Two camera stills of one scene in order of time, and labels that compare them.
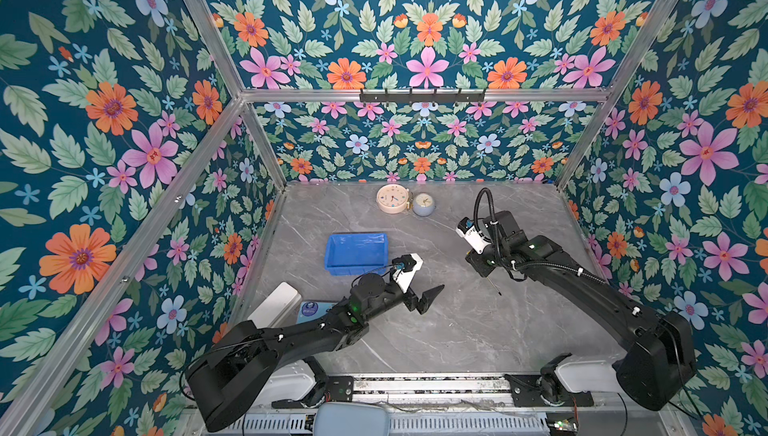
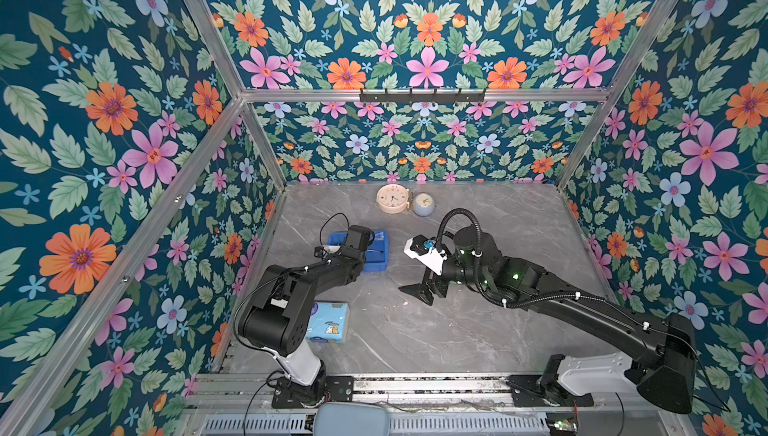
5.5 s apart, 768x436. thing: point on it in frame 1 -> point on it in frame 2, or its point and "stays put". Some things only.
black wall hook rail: [422, 97] stays put
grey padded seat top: [352, 419] stays put
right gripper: [474, 260] -> [422, 292]
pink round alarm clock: [393, 198] stays put
